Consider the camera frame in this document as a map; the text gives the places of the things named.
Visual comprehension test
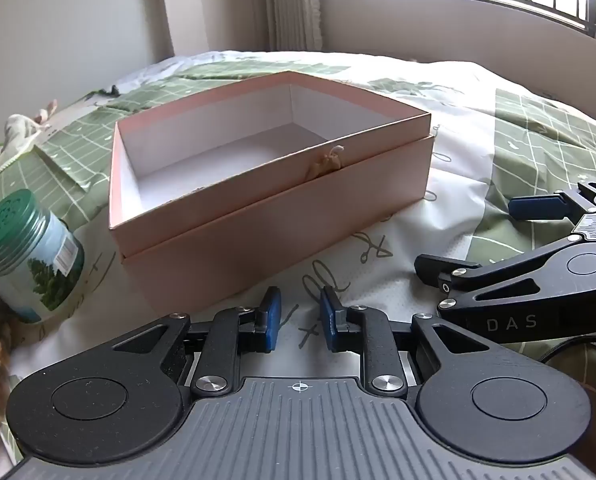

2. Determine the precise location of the black cable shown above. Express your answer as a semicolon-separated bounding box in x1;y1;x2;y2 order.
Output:
536;336;596;362

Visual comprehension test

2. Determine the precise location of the pink cardboard box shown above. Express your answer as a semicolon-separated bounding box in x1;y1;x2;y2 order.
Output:
109;71;436;318

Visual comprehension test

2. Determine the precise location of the white curtain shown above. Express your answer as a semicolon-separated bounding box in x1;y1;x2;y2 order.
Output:
267;0;325;54

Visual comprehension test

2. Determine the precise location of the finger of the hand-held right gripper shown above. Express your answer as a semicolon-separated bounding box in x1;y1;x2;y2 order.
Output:
414;237;568;317
508;180;596;221

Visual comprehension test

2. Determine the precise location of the green checked quilt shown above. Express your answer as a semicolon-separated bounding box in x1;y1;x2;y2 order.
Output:
0;50;596;467

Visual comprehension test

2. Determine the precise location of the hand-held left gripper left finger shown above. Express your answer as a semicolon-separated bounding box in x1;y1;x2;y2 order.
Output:
113;286;283;398

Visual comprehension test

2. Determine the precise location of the green-lidded jar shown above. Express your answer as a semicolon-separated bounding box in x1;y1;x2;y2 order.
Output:
0;188;85;323

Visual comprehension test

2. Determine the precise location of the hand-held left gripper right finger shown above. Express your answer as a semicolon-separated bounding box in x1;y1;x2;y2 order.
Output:
319;285;483;398

